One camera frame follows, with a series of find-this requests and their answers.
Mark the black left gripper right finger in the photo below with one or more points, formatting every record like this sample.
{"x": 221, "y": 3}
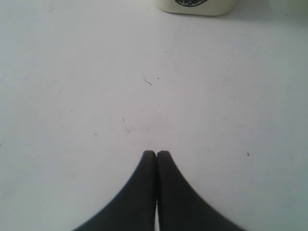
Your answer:
{"x": 180, "y": 208}

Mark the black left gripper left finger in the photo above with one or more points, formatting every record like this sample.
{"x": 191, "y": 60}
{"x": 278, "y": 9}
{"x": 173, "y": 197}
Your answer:
{"x": 134, "y": 206}

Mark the cream bin with circle mark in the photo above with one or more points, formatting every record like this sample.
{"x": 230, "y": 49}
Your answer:
{"x": 196, "y": 7}

